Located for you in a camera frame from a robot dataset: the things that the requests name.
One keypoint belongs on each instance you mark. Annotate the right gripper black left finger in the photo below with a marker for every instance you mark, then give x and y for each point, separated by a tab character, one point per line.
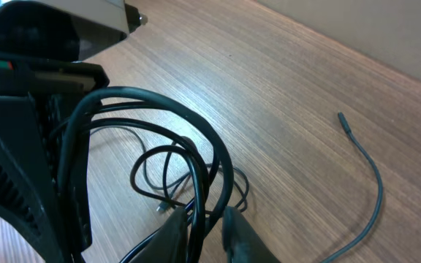
170	242

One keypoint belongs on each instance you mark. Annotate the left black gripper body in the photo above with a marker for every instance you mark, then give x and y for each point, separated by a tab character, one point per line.
50	89

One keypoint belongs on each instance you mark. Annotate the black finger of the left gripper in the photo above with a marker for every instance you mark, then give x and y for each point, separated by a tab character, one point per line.
78	194
27	198

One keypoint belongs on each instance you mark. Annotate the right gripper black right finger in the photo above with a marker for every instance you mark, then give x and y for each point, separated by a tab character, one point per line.
240	241

